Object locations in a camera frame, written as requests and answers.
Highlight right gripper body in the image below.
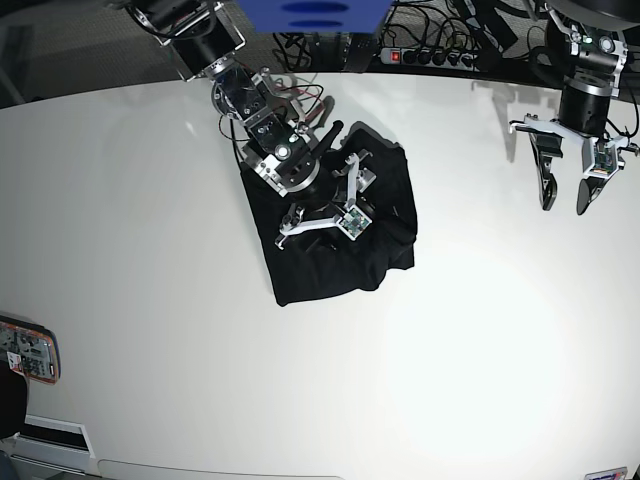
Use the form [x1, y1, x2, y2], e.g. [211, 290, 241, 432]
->
[274, 149, 376, 250]

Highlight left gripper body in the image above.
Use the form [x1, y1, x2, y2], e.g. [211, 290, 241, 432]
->
[509, 82, 638, 178]

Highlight black T-shirt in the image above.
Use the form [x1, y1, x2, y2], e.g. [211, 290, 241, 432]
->
[241, 121, 418, 307]

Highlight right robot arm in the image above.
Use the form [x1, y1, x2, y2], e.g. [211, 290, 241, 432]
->
[124, 1, 376, 248]

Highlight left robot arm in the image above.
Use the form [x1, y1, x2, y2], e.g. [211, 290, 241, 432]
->
[509, 1, 639, 215]

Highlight white power strip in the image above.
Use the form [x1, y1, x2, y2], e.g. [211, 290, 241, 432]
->
[379, 47, 477, 72]

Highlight black power adapter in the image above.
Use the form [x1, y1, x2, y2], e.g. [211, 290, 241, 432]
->
[343, 33, 378, 73]

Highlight blue plastic crate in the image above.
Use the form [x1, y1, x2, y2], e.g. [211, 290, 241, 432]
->
[237, 0, 392, 33]

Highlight small card at edge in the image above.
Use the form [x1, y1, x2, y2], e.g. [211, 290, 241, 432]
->
[584, 466, 628, 480]

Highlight orange clear parts box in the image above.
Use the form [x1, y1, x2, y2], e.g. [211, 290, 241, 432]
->
[1, 314, 61, 384]

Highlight black chair back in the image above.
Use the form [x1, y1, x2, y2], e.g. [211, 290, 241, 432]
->
[0, 362, 29, 439]

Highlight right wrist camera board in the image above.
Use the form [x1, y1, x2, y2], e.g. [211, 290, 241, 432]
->
[337, 205, 372, 241]

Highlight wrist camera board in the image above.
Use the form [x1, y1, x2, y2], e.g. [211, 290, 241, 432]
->
[592, 144, 617, 177]
[337, 205, 372, 241]

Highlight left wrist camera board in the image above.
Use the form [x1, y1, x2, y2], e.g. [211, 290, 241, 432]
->
[592, 144, 617, 177]

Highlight tangled black cables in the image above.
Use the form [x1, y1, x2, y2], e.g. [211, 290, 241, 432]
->
[272, 30, 346, 73]

